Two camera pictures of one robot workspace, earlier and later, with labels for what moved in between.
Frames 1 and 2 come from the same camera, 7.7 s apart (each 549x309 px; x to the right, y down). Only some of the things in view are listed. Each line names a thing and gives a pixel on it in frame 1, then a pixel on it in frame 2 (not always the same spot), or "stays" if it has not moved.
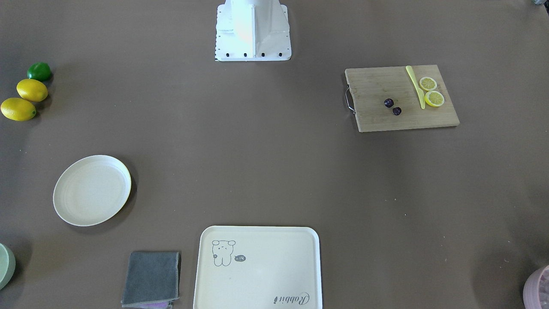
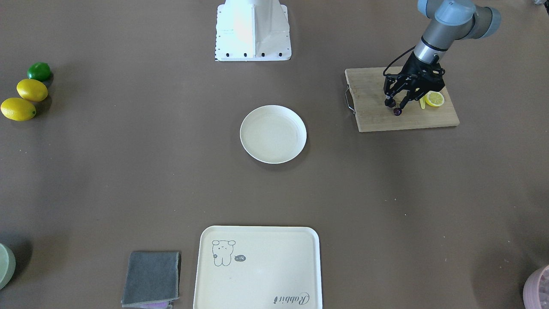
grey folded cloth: x=152 y=280 stays
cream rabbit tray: x=258 y=267 stays
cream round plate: x=91 y=189 -> x=273 y=134
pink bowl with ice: x=535 y=290 stays
